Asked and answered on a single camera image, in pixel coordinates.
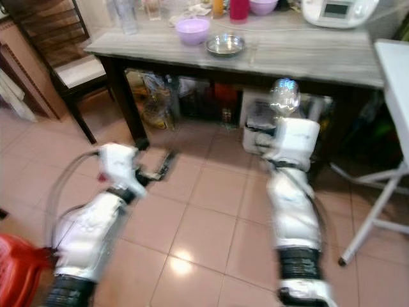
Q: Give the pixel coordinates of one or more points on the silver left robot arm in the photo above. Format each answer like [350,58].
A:
[86,233]

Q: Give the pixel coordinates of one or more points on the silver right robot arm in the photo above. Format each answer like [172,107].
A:
[294,211]

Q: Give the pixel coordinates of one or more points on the dark red cloth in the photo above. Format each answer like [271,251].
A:
[102,177]

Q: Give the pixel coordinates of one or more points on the clear plastic bag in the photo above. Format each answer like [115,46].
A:
[157,99]

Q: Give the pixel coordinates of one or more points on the grey top dark leg table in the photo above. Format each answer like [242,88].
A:
[300,57]

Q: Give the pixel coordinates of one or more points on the round steel plate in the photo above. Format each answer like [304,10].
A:
[225,45]

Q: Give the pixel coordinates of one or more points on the dark wooden chair white cushion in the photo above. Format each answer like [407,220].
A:
[80,69]

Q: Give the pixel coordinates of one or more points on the large purple plastic bowl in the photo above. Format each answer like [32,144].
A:
[192,32]

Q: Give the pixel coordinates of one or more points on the pink plastic cup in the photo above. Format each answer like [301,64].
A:
[239,9]

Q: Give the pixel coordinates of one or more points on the small purple plastic bowl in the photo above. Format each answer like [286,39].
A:
[263,6]

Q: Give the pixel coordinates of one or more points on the white folding table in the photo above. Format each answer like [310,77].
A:
[393,83]

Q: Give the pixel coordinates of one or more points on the orange bottle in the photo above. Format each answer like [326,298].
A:
[218,7]

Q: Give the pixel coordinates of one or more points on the white rice cooker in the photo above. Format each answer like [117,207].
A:
[335,11]

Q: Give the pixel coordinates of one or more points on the crumpled white tissue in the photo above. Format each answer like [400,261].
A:
[188,11]

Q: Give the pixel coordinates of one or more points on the tall clear glass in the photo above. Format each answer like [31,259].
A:
[126,16]

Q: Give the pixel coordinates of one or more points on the small clear glass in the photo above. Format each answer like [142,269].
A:
[153,9]

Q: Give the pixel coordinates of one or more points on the red plastic stool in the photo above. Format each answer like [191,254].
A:
[19,272]

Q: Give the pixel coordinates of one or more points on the brown wooden cabinet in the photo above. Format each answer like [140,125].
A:
[32,64]

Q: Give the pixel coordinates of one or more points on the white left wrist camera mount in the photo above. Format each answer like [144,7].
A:
[120,163]

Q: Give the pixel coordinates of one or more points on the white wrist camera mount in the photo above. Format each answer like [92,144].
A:
[120,163]
[297,141]

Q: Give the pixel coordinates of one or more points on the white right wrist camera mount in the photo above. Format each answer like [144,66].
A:
[297,141]

